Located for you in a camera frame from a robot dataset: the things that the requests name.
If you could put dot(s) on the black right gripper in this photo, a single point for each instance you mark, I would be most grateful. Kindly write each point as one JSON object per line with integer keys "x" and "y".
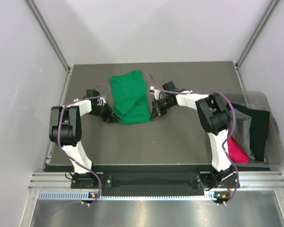
{"x": 156, "y": 111}

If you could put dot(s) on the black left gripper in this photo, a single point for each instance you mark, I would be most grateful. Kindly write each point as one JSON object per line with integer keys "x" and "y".
{"x": 110, "y": 116}

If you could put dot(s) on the green t-shirt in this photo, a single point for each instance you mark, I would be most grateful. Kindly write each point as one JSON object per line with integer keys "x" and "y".
{"x": 130, "y": 99}

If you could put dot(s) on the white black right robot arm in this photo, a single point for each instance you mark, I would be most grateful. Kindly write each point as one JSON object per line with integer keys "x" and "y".
{"x": 214, "y": 118}

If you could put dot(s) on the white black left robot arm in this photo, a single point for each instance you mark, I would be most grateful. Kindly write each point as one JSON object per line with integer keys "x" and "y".
{"x": 65, "y": 131}

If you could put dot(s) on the grey t-shirt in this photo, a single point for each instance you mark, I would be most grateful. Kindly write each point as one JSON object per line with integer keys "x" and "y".
{"x": 241, "y": 133}

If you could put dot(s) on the pink t-shirt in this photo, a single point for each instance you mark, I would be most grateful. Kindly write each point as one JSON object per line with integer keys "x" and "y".
{"x": 236, "y": 154}

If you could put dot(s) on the black folded t-shirt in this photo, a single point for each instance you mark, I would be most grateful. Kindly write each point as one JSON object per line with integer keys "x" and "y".
{"x": 259, "y": 129}

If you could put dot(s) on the clear plastic storage bin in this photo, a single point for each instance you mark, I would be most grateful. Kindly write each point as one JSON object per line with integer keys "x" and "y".
{"x": 274, "y": 153}

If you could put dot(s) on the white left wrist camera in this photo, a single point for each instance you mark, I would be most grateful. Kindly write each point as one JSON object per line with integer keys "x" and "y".
{"x": 102, "y": 101}

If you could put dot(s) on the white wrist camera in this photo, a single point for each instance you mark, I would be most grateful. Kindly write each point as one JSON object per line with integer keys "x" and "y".
{"x": 102, "y": 101}
{"x": 155, "y": 92}

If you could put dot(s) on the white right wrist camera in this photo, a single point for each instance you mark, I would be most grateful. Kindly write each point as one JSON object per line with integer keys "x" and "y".
{"x": 155, "y": 92}

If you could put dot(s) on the grey slotted cable duct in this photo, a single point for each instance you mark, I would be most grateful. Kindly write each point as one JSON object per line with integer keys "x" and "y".
{"x": 90, "y": 196}

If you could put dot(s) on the right aluminium corner post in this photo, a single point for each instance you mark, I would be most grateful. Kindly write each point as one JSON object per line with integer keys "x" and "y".
{"x": 257, "y": 32}

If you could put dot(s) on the aluminium corner post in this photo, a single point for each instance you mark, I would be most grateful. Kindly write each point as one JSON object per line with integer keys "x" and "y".
{"x": 257, "y": 32}
{"x": 48, "y": 34}

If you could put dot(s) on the aluminium front frame rail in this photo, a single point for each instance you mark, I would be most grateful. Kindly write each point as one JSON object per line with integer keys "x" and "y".
{"x": 249, "y": 181}

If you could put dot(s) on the left aluminium corner post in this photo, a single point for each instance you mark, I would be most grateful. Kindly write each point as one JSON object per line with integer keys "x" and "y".
{"x": 48, "y": 34}

